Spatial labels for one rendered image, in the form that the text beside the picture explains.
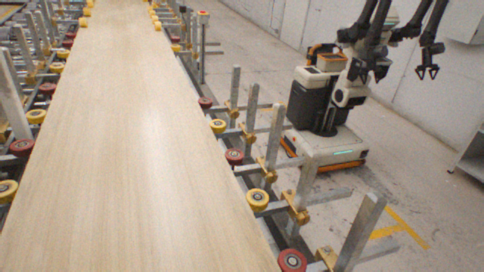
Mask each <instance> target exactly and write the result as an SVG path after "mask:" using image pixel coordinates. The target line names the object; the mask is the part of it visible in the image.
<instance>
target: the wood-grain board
mask: <svg viewBox="0 0 484 272"><path fill-rule="evenodd" d="M93 3H94V7H93V8H90V11H91V16H90V17H85V16H84V17H83V18H86V20H87V22H88V27H80V28H79V31H78V33H77V36H76V39H75V41H74V43H73V47H72V49H71V51H70V54H69V57H68V59H67V62H66V64H65V66H64V69H63V72H62V74H61V76H60V81H59V83H58V85H57V89H56V91H55V93H54V96H53V99H52V100H51V104H50V106H49V108H48V112H47V114H46V116H45V119H44V121H43V123H42V127H41V129H40V131H39V135H38V137H37V139H36V144H35V146H34V148H33V151H32V154H31V157H30V158H29V161H28V163H27V166H26V169H25V172H24V173H23V177H22V179H21V182H20V184H19V187H18V188H17V192H16V194H15V198H14V201H13V203H12V206H11V209H10V211H9V213H8V217H7V219H6V222H5V224H4V227H3V228H2V234H1V236H0V272H282V270H281V268H280V266H279V264H278V262H277V260H276V258H275V256H274V254H273V253H272V251H271V249H270V247H269V245H268V243H267V241H266V239H265V237H264V235H263V233H262V231H261V229H260V227H259V224H258V222H257V220H256V218H255V216H254V214H253V211H252V209H251V208H250V205H249V204H248V202H247V200H246V198H245V196H244V194H243V192H242V190H241V188H240V185H239V183H238V182H237V179H236V177H235V176H234V173H233V171H232V170H231V167H230V166H229V164H228V162H227V160H226V158H225V154H224V153H223V151H222V149H221V147H220V146H219V143H218V141H217V140H216V137H215V136H214V134H213V132H212V130H211V128H210V126H209V122H208V121H207V119H206V117H205V115H204V113H203V111H202V109H201V107H200V105H199V103H198V102H197V99H196V97H195V96H194V93H193V91H192V90H191V87H190V86H189V83H188V80H187V79H186V77H185V74H184V73H183V71H182V68H181V67H180V66H179V64H178V61H177V60H176V58H175V55H174V54H173V52H172V49H171V48H170V47H169V44H168V42H167V40H166V37H165V34H164V32H163V30H161V31H155V29H154V25H152V21H151V19H150V17H149V14H148V13H147V6H150V5H149V3H148V2H143V0H93ZM87 8H89V7H87Z"/></svg>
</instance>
